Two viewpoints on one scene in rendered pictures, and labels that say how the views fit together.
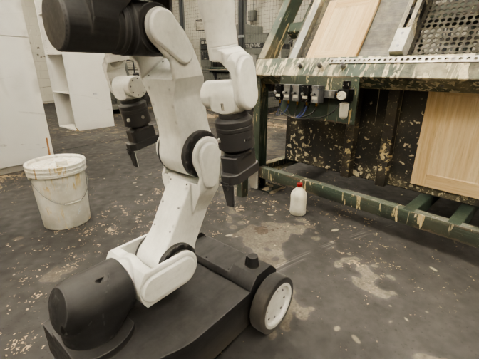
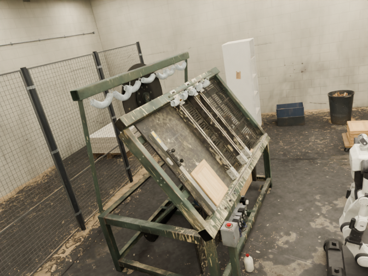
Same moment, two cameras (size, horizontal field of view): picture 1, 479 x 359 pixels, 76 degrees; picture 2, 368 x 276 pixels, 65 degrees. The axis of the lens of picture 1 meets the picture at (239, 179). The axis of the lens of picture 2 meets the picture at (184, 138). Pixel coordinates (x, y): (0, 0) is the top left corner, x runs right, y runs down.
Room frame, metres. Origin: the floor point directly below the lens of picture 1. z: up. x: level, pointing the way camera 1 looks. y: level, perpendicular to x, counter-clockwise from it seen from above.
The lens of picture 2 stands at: (2.71, 1.87, 2.53)
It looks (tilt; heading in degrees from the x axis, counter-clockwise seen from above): 20 degrees down; 256
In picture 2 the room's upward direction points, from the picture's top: 11 degrees counter-clockwise
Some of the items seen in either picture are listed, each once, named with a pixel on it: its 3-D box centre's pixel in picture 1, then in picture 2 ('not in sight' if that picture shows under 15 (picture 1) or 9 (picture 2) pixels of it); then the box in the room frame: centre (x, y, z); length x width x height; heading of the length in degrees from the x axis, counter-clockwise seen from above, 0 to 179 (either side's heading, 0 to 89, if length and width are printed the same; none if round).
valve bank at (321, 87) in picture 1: (307, 98); (240, 216); (1.73, -0.37, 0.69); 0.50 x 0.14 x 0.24; 44
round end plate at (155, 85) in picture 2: not in sight; (145, 97); (2.20, -1.59, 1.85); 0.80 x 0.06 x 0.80; 44
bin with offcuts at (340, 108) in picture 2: not in sight; (340, 107); (-2.09, -2.98, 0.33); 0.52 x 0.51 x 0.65; 50
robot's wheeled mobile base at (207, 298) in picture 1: (163, 283); (364, 262); (0.82, 0.25, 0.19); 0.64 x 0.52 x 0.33; 140
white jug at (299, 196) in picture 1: (298, 198); (248, 262); (1.71, -0.36, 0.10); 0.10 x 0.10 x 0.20
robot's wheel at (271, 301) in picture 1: (272, 302); (333, 246); (0.83, -0.11, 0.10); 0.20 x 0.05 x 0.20; 140
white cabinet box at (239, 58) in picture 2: not in sight; (243, 87); (-0.42, -4.12, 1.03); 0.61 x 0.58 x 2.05; 50
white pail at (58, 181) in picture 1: (59, 182); not in sight; (1.63, 1.02, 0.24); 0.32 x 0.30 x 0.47; 50
